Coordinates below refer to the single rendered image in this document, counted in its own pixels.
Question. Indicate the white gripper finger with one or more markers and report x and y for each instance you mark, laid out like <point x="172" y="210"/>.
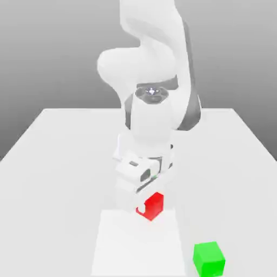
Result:
<point x="140" y="205"/>

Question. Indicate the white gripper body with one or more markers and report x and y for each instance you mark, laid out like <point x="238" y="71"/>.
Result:
<point x="126" y="194"/>

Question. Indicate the small red cube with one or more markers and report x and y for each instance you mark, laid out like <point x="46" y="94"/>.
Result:
<point x="154" y="205"/>

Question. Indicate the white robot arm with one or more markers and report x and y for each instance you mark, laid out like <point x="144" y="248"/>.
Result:
<point x="151" y="54"/>

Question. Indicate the small green cube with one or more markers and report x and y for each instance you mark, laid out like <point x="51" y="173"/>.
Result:
<point x="208" y="259"/>

